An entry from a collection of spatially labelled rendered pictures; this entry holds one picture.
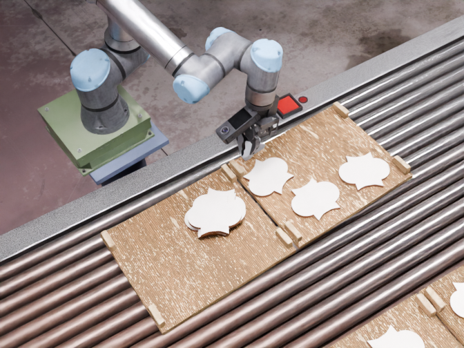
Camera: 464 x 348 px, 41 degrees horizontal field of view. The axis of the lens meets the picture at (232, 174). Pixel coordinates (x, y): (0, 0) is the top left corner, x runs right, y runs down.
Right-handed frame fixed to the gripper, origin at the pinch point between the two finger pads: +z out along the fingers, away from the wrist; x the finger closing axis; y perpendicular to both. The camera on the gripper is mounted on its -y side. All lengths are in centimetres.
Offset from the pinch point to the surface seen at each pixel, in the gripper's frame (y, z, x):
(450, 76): 81, -1, -2
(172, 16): 92, 91, 190
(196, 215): -16.3, 11.4, -3.4
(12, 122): -18, 112, 166
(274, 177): 10.0, 9.8, -3.4
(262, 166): 9.5, 9.9, 2.0
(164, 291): -32.9, 19.1, -15.8
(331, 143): 31.4, 6.8, -2.7
